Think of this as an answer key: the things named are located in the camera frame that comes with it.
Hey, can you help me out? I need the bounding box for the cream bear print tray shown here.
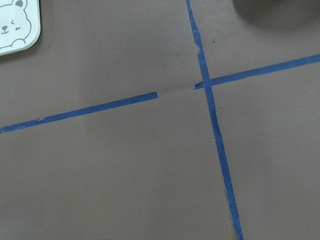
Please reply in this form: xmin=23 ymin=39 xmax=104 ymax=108
xmin=0 ymin=0 xmax=41 ymax=56

